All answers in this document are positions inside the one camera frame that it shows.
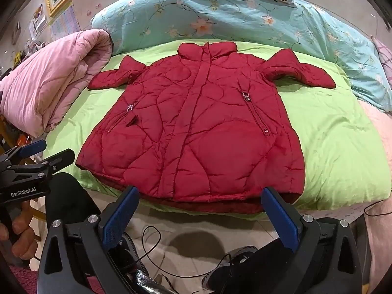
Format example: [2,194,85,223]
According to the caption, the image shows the pink quilt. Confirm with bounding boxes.
[0,29,114,138]

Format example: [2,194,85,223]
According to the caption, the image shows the black cable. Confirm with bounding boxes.
[122,226,233,282]

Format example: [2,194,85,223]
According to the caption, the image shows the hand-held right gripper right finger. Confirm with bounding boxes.
[261,187,363,294]

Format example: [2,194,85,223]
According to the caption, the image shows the green bed sheet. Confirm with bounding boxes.
[41,39,392,221]

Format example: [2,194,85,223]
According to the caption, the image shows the person's left hand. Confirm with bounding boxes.
[0,200,40,261]

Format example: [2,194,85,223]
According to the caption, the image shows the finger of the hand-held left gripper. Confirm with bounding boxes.
[6,140,47,163]
[37,148,76,175]

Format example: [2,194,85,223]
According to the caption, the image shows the red quilted jacket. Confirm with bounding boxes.
[75,42,336,213]

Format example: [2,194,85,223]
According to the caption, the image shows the wall calendar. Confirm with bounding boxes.
[48,1,81,41]

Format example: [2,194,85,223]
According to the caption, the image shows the pink patterned pillow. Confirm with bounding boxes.
[370,35,392,85]

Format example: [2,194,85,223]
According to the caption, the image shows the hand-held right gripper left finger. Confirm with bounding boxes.
[37,185,140,294]

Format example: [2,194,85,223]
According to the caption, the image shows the wooden chair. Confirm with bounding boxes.
[0,115,42,242]

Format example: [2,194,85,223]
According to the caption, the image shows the teal floral quilt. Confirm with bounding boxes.
[91,0,392,113]

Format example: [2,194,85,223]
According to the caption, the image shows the black sneaker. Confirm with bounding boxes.
[202,245,259,289]

